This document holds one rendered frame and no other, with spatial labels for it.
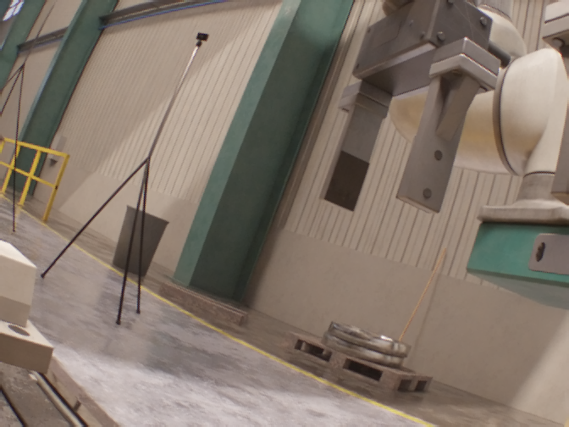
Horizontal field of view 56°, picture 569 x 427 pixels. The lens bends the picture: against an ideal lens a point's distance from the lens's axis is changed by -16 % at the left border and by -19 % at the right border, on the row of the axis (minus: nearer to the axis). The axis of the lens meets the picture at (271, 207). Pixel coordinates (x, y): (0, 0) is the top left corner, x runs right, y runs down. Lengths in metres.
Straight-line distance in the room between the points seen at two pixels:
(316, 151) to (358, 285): 2.25
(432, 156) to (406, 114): 0.42
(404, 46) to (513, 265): 0.28
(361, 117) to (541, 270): 0.23
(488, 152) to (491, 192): 6.52
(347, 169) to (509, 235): 0.23
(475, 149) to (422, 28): 0.35
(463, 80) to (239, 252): 8.70
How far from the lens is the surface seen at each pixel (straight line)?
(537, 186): 0.63
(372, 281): 7.72
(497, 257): 0.64
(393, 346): 5.10
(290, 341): 5.39
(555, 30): 0.28
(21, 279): 0.93
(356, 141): 0.49
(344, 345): 5.12
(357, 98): 0.49
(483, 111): 0.71
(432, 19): 0.39
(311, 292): 8.28
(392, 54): 0.43
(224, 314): 5.97
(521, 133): 0.67
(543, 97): 0.66
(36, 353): 0.90
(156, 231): 7.02
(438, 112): 0.37
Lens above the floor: 0.59
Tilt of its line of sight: 5 degrees up
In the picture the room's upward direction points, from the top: 20 degrees clockwise
